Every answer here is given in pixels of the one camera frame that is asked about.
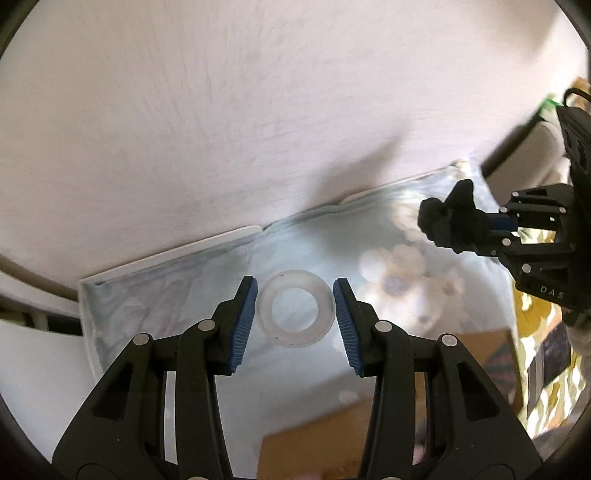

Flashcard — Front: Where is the clear tape roll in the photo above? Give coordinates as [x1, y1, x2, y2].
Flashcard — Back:
[256, 270, 335, 348]

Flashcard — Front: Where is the black fluffy sock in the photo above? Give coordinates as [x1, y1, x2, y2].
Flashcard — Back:
[418, 179, 491, 254]

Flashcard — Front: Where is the grey sofa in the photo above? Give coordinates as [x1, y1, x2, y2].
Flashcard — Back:
[481, 116, 570, 205]

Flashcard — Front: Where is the yellow floral blanket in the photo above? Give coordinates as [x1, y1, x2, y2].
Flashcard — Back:
[513, 289, 585, 438]

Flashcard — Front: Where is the brown cardboard box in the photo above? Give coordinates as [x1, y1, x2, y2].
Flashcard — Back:
[256, 329, 540, 479]

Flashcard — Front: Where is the green packet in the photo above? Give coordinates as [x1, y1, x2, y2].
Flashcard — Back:
[539, 95, 560, 119]

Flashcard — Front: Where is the floral light blue tablecloth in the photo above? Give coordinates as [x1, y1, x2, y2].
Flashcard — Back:
[79, 160, 523, 479]

